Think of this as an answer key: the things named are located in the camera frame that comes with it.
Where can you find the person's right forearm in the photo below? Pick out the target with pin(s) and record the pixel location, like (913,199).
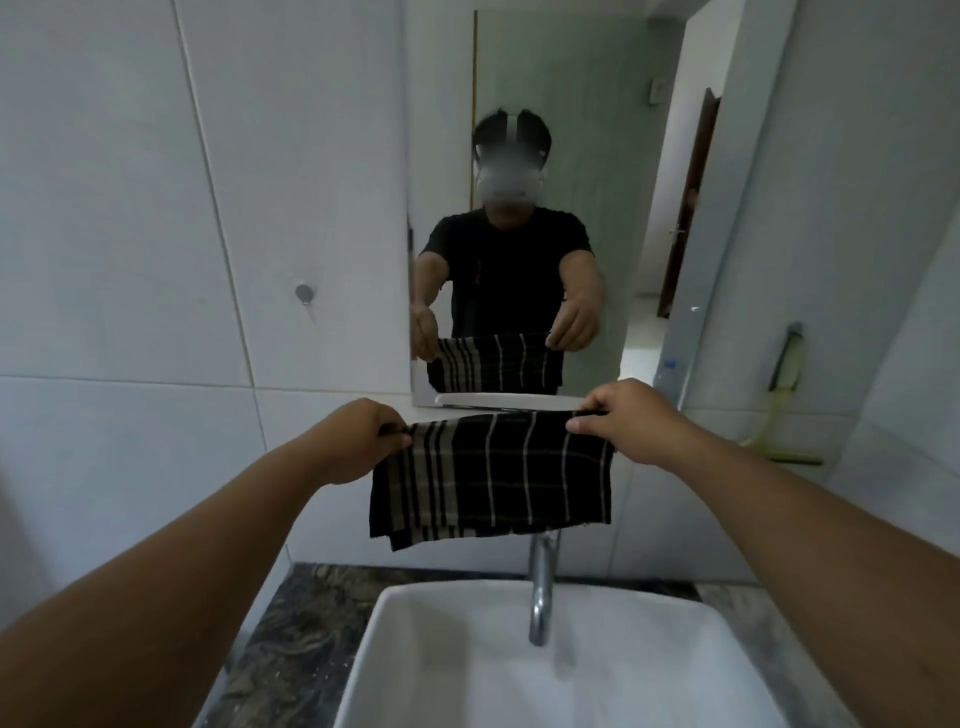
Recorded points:
(840,585)

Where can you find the person's left hand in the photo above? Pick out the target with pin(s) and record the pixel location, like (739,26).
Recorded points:
(356,442)

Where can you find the person's right hand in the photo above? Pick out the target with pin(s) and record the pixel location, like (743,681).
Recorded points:
(637,424)

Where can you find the yellow squeegee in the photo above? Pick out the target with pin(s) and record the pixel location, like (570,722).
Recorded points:
(780,420)

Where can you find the black striped cloth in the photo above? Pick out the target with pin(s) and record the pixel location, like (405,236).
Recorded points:
(487,480)

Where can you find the person's left forearm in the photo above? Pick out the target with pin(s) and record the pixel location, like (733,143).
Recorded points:
(150,600)

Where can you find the grey round wall hook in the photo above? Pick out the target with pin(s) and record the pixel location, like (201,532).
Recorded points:
(304,292)

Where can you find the white ceramic sink basin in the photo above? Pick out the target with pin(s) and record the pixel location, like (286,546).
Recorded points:
(637,675)

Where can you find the chrome faucet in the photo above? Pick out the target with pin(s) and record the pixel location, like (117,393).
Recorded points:
(540,592)

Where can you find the rectangular wall mirror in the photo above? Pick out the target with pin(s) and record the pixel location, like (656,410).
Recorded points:
(600,150)

